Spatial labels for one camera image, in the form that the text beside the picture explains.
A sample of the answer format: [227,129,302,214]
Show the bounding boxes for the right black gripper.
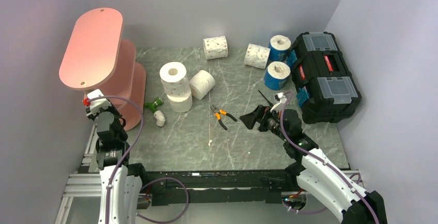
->
[240,105,289,142]

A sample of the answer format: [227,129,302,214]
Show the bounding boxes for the blue roll front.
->
[263,61,291,90]

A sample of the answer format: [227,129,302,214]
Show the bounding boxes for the blue roll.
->
[263,61,291,90]
[268,35,292,61]

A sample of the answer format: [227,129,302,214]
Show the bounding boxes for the floral paper roll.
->
[203,36,228,60]
[244,43,271,69]
[160,61,191,97]

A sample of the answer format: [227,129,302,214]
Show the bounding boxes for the pink three-tier shelf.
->
[59,7,147,131]

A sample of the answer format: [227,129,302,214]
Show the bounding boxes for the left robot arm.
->
[93,111,149,223]

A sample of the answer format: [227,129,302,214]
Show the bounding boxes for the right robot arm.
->
[239,105,387,223]

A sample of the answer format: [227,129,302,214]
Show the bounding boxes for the white pipe elbow fitting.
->
[153,110,166,127]

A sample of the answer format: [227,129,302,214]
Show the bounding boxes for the green pipe fitting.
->
[144,97,163,113]

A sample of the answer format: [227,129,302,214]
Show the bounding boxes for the white paper roll lying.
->
[189,70,216,100]

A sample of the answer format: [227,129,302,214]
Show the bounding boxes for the white paper roll stacked bottom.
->
[167,91,193,113]

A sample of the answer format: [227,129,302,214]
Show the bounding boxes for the floral paper roll stacked top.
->
[160,61,191,97]

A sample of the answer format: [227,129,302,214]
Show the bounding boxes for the black plastic toolbox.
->
[287,31,362,124]

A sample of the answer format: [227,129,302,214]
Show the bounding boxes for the orange handled screwdriver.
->
[258,90,273,108]

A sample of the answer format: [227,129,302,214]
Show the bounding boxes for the orange handled pliers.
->
[210,105,237,130]

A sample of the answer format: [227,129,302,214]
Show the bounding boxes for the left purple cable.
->
[87,95,190,224]

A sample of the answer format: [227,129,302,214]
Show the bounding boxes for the purple cable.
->
[87,95,190,224]
[279,91,381,224]

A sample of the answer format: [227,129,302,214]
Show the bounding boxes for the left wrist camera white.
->
[83,89,112,120]

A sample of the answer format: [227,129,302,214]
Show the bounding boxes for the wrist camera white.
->
[83,89,112,120]
[270,91,291,113]

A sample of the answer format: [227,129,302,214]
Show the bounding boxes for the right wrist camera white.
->
[270,91,291,113]

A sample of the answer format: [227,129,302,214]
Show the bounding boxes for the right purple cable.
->
[279,91,381,224]

